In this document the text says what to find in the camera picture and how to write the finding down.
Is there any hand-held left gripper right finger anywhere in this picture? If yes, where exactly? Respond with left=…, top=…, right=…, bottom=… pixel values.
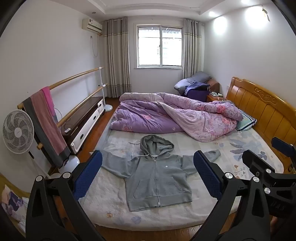
left=192, top=150, right=271, bottom=241

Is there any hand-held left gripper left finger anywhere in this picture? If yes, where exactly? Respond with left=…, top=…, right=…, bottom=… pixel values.
left=25, top=150, right=107, bottom=241

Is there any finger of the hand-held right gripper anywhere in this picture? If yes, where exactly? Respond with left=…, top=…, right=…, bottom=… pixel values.
left=242, top=150, right=276, bottom=178
left=271, top=137, right=296, bottom=161

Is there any grey zip hoodie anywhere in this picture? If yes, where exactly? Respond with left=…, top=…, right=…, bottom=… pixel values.
left=101, top=134, right=221, bottom=212

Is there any white round fan base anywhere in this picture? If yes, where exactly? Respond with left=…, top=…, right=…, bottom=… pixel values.
left=58, top=155, right=80, bottom=175

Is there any pale floral bed sheet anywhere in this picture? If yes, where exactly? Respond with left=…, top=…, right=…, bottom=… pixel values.
left=82, top=111, right=284, bottom=232

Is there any wooden bed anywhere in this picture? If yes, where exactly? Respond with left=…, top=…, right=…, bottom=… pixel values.
left=82, top=76, right=296, bottom=232

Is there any blue patterned pillow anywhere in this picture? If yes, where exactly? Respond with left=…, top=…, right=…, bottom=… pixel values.
left=235, top=108, right=258, bottom=132

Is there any dark and white cabinet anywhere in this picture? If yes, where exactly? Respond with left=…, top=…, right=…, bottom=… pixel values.
left=60, top=96, right=105, bottom=154

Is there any pink and grey towel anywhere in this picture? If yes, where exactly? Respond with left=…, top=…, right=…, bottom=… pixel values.
left=22, top=89, right=71, bottom=168

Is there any wooden nightstand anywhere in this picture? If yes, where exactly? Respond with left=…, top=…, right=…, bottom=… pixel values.
left=206, top=93, right=229, bottom=103

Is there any purple floral quilt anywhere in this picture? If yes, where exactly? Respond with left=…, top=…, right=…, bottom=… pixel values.
left=109, top=92, right=244, bottom=142

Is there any purple suitcase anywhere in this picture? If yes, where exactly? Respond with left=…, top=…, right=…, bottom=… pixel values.
left=185, top=89, right=209, bottom=102

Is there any white standing fan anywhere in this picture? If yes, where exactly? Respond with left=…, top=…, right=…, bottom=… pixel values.
left=3, top=110, right=50, bottom=179

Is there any floral cloth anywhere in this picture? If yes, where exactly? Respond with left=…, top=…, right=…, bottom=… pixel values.
left=0, top=184, right=30, bottom=232

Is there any bright pink towel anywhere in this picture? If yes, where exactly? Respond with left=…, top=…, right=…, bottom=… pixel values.
left=42, top=86, right=59, bottom=124

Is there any brown armchair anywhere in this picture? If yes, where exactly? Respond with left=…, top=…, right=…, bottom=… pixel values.
left=206, top=79, right=220, bottom=93

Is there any blue cloth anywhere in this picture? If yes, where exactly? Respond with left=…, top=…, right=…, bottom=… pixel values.
left=184, top=82, right=210, bottom=95

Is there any wooden double barre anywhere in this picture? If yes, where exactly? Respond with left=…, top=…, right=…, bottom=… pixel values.
left=17, top=67, right=113, bottom=149

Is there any grey striped curtain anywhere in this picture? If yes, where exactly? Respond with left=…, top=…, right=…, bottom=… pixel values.
left=101, top=17, right=132, bottom=98
left=183, top=19, right=205, bottom=80

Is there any white framed window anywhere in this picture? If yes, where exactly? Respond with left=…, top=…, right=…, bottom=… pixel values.
left=136, top=24, right=184, bottom=69

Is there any white air conditioner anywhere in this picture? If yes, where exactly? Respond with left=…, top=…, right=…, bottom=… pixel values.
left=82, top=18, right=103, bottom=33

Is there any white air conditioner cable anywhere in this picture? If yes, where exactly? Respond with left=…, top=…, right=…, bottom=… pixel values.
left=91, top=35, right=100, bottom=57

